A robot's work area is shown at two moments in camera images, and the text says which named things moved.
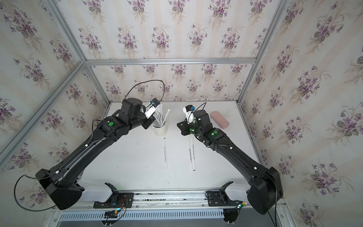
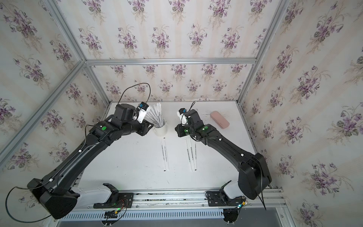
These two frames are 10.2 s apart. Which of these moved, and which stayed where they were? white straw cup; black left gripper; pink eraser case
Moved: black left gripper
Stayed: white straw cup; pink eraser case
